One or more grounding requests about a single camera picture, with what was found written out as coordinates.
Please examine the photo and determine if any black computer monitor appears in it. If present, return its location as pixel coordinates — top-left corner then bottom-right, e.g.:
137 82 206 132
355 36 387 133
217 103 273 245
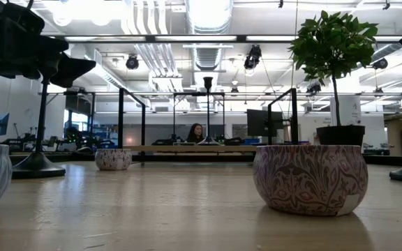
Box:
246 108 285 138

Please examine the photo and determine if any tall black candlestick holder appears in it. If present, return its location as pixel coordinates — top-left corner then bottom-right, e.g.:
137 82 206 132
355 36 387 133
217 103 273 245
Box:
197 76 220 146

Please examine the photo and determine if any green potted plant black pot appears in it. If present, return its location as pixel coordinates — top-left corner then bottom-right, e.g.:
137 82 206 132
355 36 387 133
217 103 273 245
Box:
289 10 380 146

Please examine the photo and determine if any black ceiling spotlight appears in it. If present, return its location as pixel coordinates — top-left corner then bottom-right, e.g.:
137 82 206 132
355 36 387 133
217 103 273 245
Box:
373 57 389 70
125 53 140 70
305 81 322 96
243 44 262 70

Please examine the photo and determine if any silver ventilation duct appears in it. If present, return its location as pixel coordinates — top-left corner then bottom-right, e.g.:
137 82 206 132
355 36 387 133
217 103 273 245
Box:
186 0 234 73

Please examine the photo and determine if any blue lit monitor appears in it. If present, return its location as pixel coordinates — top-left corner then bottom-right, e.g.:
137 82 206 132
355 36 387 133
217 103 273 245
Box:
0 112 10 137

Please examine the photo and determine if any purple candle tin white sticker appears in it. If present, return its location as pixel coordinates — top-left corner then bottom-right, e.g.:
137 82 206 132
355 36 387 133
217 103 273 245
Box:
252 144 369 217

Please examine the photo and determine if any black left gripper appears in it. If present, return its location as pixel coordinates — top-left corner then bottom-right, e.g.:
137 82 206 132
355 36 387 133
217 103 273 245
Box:
0 0 97 89

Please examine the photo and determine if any person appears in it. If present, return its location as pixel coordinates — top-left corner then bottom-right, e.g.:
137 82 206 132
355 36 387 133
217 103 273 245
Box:
186 122 205 144

